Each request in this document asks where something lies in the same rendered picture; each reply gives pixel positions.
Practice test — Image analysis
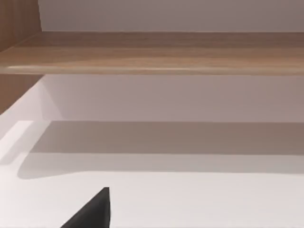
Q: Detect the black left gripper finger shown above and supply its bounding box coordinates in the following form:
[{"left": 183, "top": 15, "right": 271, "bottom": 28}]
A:
[{"left": 59, "top": 187, "right": 111, "bottom": 228}]

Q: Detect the wooden open shelf unit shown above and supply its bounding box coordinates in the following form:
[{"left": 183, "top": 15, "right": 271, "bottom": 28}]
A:
[{"left": 0, "top": 0, "right": 304, "bottom": 115}]

